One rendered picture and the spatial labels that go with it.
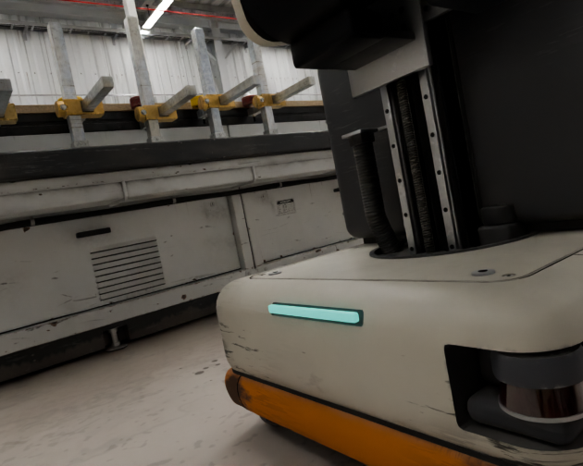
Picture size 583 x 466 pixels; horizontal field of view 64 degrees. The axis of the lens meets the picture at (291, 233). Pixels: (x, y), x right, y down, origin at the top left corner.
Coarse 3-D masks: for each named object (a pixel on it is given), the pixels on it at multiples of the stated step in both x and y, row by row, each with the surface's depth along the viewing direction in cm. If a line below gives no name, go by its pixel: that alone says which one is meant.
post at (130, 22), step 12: (132, 24) 158; (132, 36) 158; (132, 48) 158; (132, 60) 160; (144, 60) 160; (144, 72) 160; (144, 84) 159; (144, 96) 159; (156, 120) 161; (156, 132) 161
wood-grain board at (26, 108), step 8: (24, 104) 156; (32, 104) 157; (40, 104) 159; (48, 104) 160; (104, 104) 171; (112, 104) 173; (120, 104) 175; (128, 104) 177; (184, 104) 191; (240, 104) 207; (288, 104) 223; (296, 104) 226; (304, 104) 229; (312, 104) 232; (320, 104) 236; (24, 112) 156; (32, 112) 157; (40, 112) 158; (48, 112) 160
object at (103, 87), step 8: (104, 80) 127; (112, 80) 129; (96, 88) 132; (104, 88) 128; (112, 88) 130; (88, 96) 139; (96, 96) 134; (104, 96) 136; (88, 104) 141; (96, 104) 142
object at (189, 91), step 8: (184, 88) 143; (192, 88) 143; (176, 96) 149; (184, 96) 144; (192, 96) 145; (168, 104) 154; (176, 104) 151; (160, 112) 160; (168, 112) 158; (144, 128) 175
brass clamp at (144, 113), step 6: (138, 108) 157; (144, 108) 158; (150, 108) 159; (156, 108) 161; (138, 114) 158; (144, 114) 158; (150, 114) 159; (156, 114) 160; (174, 114) 164; (138, 120) 159; (144, 120) 160; (162, 120) 164; (168, 120) 166
